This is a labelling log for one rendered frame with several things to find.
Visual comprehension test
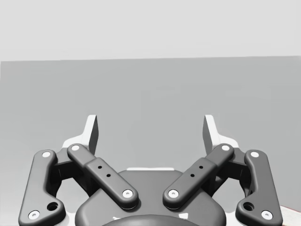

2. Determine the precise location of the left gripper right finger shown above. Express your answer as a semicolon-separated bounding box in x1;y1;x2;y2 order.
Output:
162;114;284;226

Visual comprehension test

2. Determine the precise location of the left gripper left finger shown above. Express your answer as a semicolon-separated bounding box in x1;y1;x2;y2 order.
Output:
18;114;140;225

